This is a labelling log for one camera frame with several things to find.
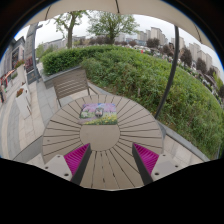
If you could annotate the round-crowned green tree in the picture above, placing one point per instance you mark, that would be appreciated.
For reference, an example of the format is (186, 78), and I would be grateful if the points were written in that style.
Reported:
(112, 26)

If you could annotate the beige parasol canopy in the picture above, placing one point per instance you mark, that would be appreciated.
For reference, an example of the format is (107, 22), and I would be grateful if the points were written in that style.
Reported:
(126, 8)

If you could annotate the far apartment buildings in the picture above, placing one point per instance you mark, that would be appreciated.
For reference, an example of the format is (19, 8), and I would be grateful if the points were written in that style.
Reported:
(196, 56)

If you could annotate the dark-fronted shop building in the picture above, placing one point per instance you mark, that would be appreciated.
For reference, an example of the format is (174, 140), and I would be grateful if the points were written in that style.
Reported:
(15, 53)

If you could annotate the green hedge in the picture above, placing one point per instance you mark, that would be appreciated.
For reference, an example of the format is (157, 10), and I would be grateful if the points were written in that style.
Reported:
(150, 80)

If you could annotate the dark curved parasol pole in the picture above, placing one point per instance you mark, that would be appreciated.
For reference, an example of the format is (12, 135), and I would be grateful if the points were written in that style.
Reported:
(169, 76)

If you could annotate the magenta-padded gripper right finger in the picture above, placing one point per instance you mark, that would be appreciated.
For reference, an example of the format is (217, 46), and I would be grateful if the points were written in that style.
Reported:
(146, 159)

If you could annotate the grey stone pillar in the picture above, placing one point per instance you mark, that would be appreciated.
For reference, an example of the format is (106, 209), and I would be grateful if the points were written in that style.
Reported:
(30, 50)

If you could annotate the white flower planter box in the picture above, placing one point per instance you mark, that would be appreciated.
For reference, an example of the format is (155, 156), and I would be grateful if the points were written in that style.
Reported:
(22, 103)

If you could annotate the flower-print mouse pad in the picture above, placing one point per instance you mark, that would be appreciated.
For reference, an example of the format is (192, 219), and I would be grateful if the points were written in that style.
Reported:
(108, 115)

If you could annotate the grey clear-shell computer mouse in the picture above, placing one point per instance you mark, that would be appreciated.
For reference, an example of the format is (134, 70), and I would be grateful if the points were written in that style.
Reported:
(98, 112)

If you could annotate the brown slatted outdoor chair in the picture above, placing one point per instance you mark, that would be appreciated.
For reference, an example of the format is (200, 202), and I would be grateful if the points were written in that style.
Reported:
(70, 83)

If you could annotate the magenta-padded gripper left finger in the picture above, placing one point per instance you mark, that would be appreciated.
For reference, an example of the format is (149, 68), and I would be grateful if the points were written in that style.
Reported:
(75, 160)

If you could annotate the bare-trunk leaning tree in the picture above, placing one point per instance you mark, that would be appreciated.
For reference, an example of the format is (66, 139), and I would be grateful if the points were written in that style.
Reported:
(70, 31)

